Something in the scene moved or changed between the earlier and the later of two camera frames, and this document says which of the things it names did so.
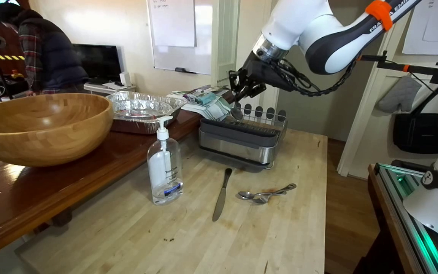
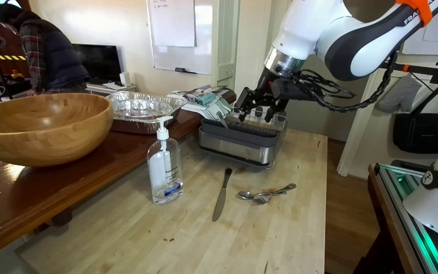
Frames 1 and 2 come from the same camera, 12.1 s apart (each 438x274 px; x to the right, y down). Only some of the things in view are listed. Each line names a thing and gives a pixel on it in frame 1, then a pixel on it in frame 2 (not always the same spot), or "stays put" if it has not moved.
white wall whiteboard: [182, 33] stays put
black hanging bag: [423, 132] stays put
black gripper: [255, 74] to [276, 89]
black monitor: [101, 62] stays put
